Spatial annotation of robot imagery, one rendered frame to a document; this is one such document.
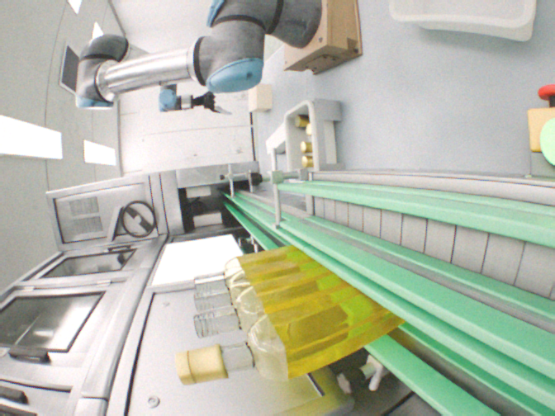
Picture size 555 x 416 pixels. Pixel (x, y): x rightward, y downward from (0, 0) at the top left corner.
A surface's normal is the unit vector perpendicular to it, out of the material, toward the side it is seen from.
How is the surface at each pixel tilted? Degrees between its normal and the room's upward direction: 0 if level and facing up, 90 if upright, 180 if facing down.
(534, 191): 0
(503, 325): 90
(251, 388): 90
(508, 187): 0
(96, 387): 90
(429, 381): 90
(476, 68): 0
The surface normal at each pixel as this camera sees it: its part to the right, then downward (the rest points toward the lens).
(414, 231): -0.93, 0.14
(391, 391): -0.08, -0.98
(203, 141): 0.35, 0.14
